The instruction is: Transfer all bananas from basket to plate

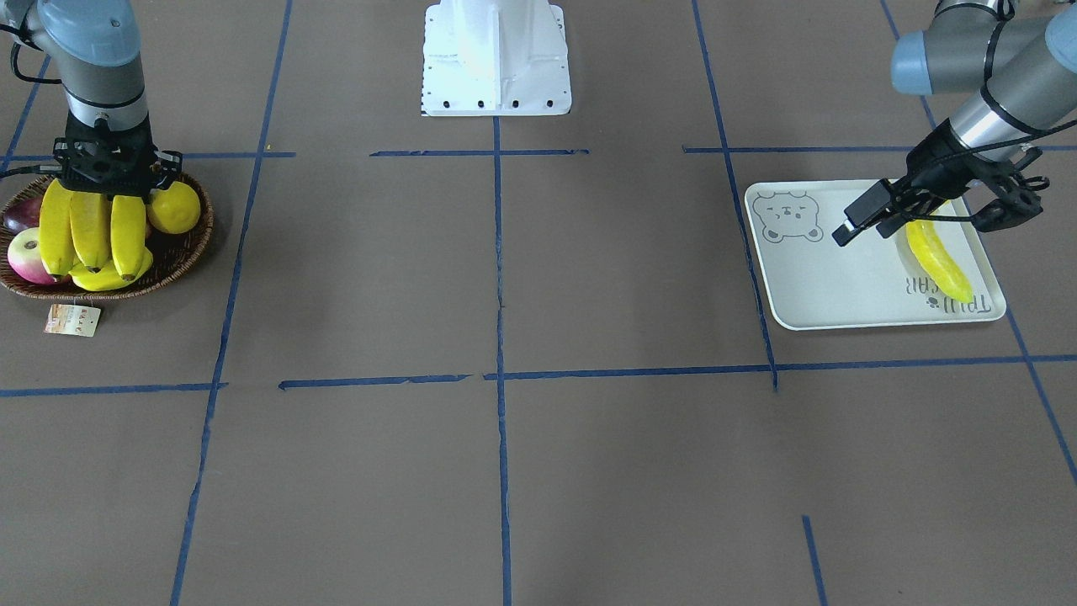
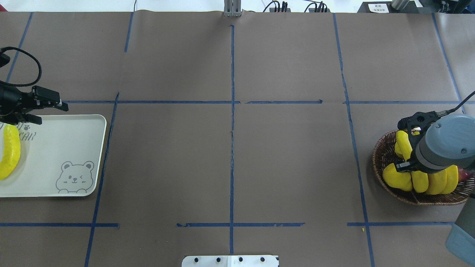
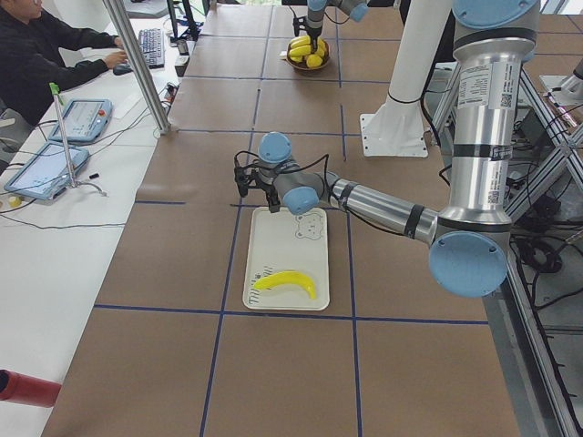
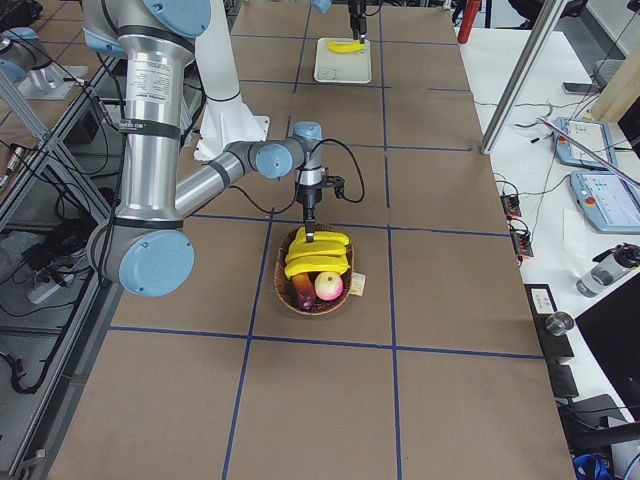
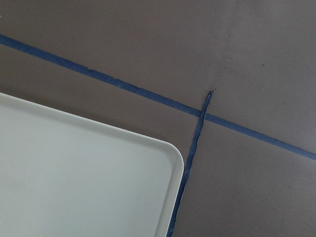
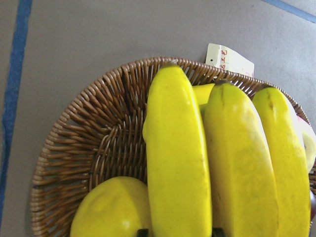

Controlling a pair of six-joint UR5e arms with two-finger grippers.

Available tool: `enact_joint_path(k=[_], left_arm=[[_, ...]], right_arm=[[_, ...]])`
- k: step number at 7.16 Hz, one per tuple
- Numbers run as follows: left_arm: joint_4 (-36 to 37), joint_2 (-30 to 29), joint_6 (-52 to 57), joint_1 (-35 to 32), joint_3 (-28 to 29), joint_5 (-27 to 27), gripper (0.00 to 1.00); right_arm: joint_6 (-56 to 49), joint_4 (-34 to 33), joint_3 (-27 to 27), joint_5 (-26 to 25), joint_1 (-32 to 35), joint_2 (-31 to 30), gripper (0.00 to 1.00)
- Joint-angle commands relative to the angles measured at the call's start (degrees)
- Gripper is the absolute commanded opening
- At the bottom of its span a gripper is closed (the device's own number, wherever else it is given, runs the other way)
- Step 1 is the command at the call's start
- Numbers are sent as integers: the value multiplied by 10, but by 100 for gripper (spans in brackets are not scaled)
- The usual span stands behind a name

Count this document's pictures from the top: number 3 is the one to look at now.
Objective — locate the white rectangular tray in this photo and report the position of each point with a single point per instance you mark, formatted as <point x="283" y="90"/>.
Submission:
<point x="283" y="241"/>

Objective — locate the small yellow object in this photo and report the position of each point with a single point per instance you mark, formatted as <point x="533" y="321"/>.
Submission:
<point x="14" y="202"/>

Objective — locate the red cylinder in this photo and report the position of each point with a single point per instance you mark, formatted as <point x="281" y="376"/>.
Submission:
<point x="24" y="389"/>

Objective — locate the teach pendant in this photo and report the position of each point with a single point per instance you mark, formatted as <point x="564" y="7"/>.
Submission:
<point x="85" y="119"/>
<point x="43" y="176"/>

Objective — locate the thin metal stand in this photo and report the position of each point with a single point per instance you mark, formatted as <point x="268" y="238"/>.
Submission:
<point x="72" y="171"/>

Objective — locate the near teach pendant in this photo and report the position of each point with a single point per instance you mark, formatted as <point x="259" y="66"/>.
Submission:
<point x="43" y="176"/>

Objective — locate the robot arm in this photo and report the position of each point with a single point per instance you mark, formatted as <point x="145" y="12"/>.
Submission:
<point x="468" y="239"/>
<point x="353" y="9"/>

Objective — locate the white pedestal column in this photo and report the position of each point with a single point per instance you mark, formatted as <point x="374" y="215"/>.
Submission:
<point x="396" y="129"/>

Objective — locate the black keyboard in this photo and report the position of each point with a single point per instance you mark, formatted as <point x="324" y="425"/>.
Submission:
<point x="152" y="46"/>

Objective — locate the aluminium frame post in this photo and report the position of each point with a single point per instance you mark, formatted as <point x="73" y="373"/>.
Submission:
<point x="151" y="82"/>

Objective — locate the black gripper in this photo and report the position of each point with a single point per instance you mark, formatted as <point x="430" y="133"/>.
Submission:
<point x="271" y="188"/>
<point x="313" y="32"/>

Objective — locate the black computer mouse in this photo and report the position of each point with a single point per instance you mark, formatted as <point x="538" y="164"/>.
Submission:
<point x="122" y="69"/>

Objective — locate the translucent yellow banana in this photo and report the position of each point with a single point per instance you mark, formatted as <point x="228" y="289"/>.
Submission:
<point x="292" y="277"/>

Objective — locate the seated person in black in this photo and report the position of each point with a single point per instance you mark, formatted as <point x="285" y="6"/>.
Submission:
<point x="30" y="59"/>

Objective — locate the brown wicker basket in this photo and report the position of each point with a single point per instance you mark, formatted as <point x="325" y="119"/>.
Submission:
<point x="302" y="65"/>

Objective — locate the far teach pendant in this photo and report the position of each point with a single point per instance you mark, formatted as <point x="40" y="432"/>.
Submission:
<point x="85" y="119"/>

